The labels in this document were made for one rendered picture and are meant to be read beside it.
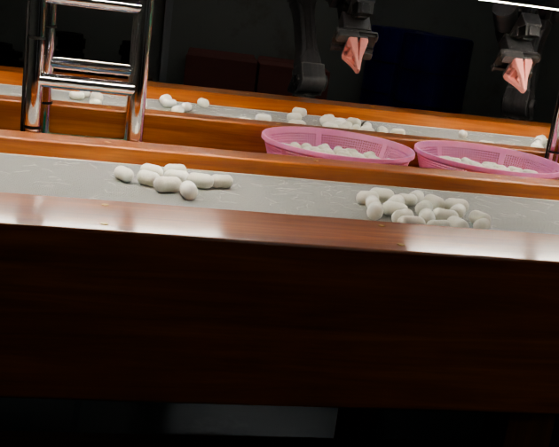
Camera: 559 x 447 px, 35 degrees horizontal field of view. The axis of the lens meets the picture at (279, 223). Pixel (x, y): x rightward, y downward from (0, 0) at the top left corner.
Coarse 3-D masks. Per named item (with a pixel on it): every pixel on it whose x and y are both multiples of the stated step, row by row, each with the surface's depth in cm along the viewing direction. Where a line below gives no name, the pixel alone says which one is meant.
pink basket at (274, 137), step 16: (272, 128) 156; (288, 128) 160; (304, 128) 162; (320, 128) 163; (272, 144) 144; (320, 144) 163; (352, 144) 163; (368, 144) 162; (384, 144) 160; (400, 144) 157; (352, 160) 138; (368, 160) 139; (384, 160) 140; (400, 160) 142
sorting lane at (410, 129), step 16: (16, 96) 173; (64, 96) 181; (112, 96) 189; (192, 112) 182; (208, 112) 184; (224, 112) 187; (240, 112) 190; (256, 112) 193; (272, 112) 197; (400, 128) 198; (416, 128) 201; (432, 128) 205; (512, 144) 196; (528, 144) 199; (544, 144) 203
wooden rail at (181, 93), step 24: (0, 72) 187; (192, 96) 194; (216, 96) 196; (240, 96) 198; (264, 96) 202; (288, 96) 208; (384, 120) 203; (408, 120) 205; (432, 120) 206; (456, 120) 208; (480, 120) 211; (504, 120) 217
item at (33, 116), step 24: (48, 0) 124; (72, 0) 124; (96, 0) 125; (120, 0) 126; (144, 0) 126; (144, 24) 127; (24, 48) 126; (144, 48) 128; (24, 72) 127; (144, 72) 129; (24, 96) 128; (144, 96) 130; (144, 120) 132
